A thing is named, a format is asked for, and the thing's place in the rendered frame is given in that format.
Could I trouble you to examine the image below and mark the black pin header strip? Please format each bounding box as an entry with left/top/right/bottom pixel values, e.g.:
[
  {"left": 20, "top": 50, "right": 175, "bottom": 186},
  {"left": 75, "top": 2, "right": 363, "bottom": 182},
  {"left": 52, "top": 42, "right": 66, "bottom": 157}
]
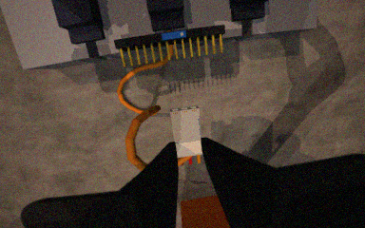
[{"left": 114, "top": 25, "right": 225, "bottom": 52}]

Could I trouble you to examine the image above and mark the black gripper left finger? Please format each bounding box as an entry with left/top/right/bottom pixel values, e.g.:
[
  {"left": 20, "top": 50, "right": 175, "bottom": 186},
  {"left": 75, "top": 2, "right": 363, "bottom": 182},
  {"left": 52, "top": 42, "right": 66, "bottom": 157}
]
[{"left": 20, "top": 142, "right": 179, "bottom": 228}]

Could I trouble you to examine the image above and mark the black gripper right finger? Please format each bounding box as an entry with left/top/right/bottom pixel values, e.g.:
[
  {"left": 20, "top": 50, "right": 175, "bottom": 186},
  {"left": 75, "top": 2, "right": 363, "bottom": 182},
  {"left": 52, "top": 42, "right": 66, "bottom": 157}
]
[{"left": 202, "top": 138, "right": 365, "bottom": 228}]

